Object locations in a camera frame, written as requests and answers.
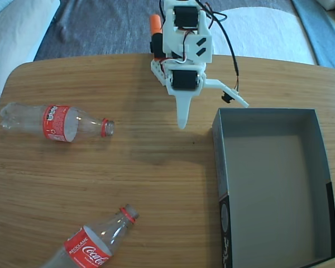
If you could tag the clear bottle red printed label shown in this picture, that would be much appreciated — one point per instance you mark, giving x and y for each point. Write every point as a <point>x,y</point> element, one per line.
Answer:
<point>56,123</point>

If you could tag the grey cardboard box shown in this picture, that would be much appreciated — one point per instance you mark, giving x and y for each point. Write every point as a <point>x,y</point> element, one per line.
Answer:
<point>268,181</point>

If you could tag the clear bottle Coca-Cola script label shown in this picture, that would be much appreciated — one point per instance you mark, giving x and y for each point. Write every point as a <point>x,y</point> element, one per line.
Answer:
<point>86,245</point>

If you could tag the blue cloth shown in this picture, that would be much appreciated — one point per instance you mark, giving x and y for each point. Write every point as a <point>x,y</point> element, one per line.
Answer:
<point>324,42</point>

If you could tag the white sofa cushion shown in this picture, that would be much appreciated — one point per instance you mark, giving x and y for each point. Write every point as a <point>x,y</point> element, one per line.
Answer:
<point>11,33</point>

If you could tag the flat white camera mount plate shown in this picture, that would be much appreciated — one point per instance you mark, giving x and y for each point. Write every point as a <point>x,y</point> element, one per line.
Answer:
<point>216,82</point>

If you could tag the orange black table clamp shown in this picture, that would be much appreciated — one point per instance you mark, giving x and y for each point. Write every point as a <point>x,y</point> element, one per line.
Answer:
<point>155,25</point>

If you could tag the white rug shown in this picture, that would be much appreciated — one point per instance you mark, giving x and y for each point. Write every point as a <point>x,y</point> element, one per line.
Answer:
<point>268,33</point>

